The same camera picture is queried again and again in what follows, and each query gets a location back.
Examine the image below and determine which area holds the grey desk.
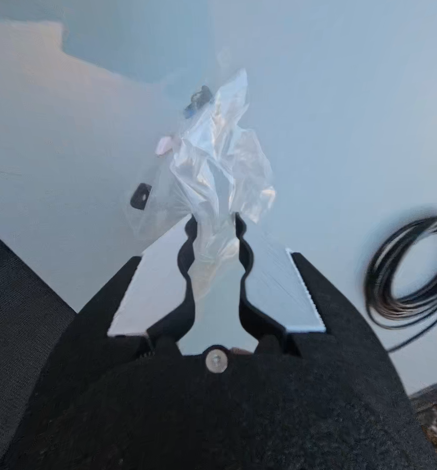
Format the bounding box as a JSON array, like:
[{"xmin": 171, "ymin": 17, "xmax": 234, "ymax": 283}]
[{"xmin": 0, "ymin": 0, "xmax": 437, "ymax": 395}]

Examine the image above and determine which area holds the crinkled clear plastic bag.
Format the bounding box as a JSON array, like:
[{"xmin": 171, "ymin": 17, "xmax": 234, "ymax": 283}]
[{"xmin": 130, "ymin": 68, "xmax": 277, "ymax": 298}]

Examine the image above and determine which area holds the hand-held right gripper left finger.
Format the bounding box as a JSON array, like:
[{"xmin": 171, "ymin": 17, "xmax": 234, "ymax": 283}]
[{"xmin": 107, "ymin": 214, "xmax": 198, "ymax": 344}]

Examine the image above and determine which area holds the small black plastic part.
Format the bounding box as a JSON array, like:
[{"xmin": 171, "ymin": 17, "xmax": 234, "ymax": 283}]
[
  {"xmin": 130, "ymin": 182, "xmax": 153, "ymax": 211},
  {"xmin": 183, "ymin": 85, "xmax": 214, "ymax": 119}
]

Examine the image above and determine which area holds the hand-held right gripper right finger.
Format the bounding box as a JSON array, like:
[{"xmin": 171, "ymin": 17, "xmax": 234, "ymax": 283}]
[{"xmin": 235, "ymin": 212, "xmax": 327, "ymax": 347}]

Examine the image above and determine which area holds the black cable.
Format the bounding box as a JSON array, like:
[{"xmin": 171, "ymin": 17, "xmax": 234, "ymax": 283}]
[{"xmin": 363, "ymin": 214, "xmax": 437, "ymax": 354}]

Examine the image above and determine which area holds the small pale pink part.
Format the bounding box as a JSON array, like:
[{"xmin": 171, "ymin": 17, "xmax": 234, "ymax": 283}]
[{"xmin": 156, "ymin": 136, "xmax": 178, "ymax": 156}]

